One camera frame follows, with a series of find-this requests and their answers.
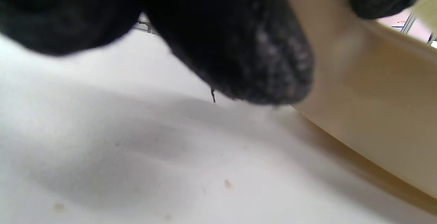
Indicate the beige plastic dustpan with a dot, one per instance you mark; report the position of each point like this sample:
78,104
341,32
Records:
368,90

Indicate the white table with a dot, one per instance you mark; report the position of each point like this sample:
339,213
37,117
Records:
119,142

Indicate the beige hand broom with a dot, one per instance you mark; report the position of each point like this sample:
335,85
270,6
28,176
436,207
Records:
426,10

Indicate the person's left hand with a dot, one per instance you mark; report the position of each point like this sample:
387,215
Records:
218,29

